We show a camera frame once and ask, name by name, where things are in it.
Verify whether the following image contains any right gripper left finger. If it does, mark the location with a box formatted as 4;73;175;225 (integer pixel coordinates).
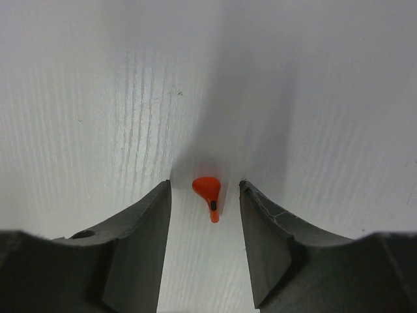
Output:
1;181;171;312

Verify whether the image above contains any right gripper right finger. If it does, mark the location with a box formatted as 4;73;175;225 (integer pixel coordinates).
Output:
240;181;416;312

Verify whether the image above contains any orange earbud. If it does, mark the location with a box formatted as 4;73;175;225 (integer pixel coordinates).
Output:
192;177;221;223

